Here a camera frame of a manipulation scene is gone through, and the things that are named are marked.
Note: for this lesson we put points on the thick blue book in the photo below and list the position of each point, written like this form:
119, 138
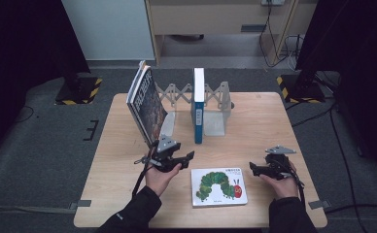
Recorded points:
198, 103

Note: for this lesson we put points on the white power strip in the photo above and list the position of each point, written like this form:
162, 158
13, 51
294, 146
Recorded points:
272, 2

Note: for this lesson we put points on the dark curtain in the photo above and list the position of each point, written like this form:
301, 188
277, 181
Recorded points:
21, 48
364, 64

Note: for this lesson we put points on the white caterpillar picture book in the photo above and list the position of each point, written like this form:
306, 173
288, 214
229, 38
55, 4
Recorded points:
219, 187

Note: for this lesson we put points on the person's right hand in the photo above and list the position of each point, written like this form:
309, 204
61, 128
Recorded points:
283, 187

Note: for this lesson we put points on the dark illustrated book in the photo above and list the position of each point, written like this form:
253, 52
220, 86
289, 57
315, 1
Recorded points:
149, 110

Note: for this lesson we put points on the grey metal extendable book stand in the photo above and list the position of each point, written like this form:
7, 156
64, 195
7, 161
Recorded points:
214, 123

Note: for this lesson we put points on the person's left hand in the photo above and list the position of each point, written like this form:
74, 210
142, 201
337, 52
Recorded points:
159, 181

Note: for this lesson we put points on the black stand base striped edge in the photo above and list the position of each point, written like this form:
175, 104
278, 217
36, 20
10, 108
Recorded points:
79, 92
301, 90

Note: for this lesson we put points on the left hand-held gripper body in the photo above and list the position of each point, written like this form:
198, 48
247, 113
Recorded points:
164, 158

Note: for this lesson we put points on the light wooden cabinet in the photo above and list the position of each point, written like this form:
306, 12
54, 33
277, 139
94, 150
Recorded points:
209, 17

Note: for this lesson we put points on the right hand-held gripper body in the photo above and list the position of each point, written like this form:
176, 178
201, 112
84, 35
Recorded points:
278, 165

